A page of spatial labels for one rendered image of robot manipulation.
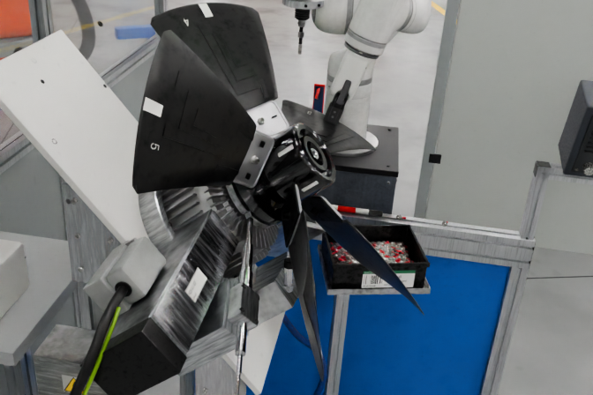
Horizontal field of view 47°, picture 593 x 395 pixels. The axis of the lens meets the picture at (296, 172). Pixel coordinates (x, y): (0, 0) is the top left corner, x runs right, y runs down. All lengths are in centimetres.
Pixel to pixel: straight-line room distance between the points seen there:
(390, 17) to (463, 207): 207
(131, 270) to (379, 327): 106
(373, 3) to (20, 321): 89
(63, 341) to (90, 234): 23
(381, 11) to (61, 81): 60
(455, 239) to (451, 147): 150
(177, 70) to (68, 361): 61
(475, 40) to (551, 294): 113
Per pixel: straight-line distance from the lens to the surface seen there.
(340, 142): 135
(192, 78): 96
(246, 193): 112
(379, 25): 135
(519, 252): 174
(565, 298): 315
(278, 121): 118
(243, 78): 121
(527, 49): 306
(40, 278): 150
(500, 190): 329
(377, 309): 186
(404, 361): 196
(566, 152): 164
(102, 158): 118
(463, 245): 172
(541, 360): 278
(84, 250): 126
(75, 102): 121
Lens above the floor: 170
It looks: 26 degrees down
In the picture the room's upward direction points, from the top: 4 degrees clockwise
